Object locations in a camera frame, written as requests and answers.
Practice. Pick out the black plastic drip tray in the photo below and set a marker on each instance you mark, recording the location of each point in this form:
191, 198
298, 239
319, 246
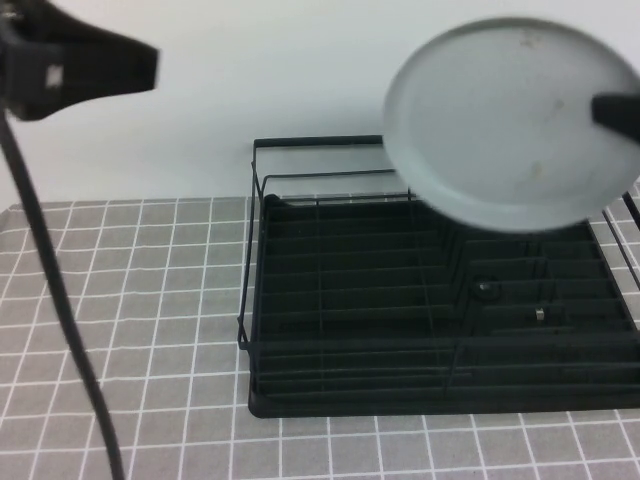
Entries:
375, 406

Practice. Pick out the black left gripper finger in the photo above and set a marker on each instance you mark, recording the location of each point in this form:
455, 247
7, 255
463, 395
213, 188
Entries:
110, 65

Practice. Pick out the grey white checked tablecloth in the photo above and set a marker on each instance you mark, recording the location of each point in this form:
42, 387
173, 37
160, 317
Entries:
150, 250

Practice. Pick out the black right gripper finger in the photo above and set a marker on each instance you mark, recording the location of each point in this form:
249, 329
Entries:
617, 112

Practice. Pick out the round black drain plug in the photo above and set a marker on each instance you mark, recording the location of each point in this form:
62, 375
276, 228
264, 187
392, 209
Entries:
484, 289

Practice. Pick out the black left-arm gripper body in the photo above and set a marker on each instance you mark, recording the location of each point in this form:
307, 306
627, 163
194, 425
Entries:
30, 85

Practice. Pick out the small silver metal clip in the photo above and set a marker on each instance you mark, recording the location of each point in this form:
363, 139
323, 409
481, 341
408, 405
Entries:
540, 314

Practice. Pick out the round grey plate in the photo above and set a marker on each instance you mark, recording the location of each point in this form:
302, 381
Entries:
490, 125

